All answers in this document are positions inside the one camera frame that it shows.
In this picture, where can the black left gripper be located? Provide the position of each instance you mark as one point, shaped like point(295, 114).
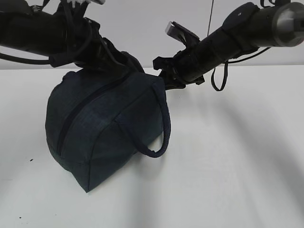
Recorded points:
point(86, 48)

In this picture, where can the dark blue lunch bag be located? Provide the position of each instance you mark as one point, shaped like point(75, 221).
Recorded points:
point(96, 122)

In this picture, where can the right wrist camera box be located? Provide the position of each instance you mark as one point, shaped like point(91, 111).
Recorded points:
point(181, 34)

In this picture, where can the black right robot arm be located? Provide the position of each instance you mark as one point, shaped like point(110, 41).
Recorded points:
point(243, 32)

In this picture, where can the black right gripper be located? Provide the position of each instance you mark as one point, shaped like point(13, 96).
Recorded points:
point(171, 75)

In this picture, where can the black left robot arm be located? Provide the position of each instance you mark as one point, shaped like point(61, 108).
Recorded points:
point(64, 37)

